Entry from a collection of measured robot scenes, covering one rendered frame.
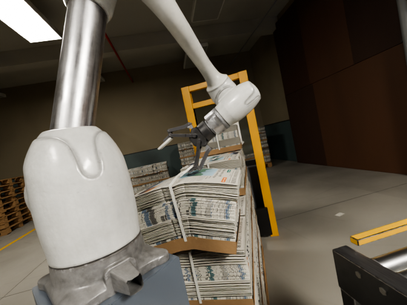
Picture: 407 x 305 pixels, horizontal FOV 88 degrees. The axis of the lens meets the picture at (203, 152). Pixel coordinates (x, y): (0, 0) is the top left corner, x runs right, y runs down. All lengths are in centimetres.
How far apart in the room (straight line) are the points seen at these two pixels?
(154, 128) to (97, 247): 748
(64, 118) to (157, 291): 44
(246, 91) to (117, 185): 52
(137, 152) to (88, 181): 748
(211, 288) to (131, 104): 747
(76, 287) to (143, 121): 756
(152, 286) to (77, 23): 64
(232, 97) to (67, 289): 64
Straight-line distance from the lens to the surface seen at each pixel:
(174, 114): 786
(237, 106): 74
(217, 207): 69
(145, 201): 77
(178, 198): 72
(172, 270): 44
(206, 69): 86
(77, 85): 64
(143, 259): 43
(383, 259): 78
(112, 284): 40
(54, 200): 38
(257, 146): 238
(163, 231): 77
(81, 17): 73
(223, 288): 87
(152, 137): 780
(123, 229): 40
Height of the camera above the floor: 120
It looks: 3 degrees down
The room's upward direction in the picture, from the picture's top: 12 degrees counter-clockwise
